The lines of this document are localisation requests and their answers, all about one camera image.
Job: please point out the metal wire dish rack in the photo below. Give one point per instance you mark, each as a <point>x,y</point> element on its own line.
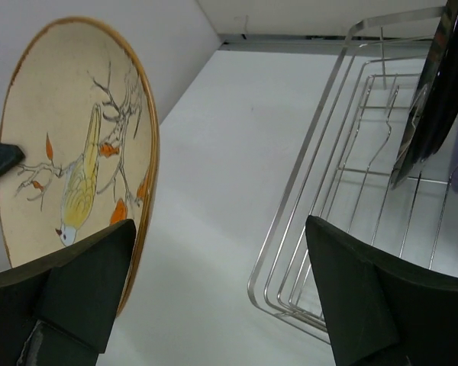
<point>343,172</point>

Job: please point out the tan floral round plate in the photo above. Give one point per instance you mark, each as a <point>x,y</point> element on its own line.
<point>80,107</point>

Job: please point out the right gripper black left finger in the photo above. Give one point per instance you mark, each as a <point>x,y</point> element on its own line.
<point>65,303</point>

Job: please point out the black mosaic rimmed plate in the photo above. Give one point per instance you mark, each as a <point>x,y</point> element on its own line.
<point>435,103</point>

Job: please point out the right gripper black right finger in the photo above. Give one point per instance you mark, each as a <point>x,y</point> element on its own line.
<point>380,309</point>

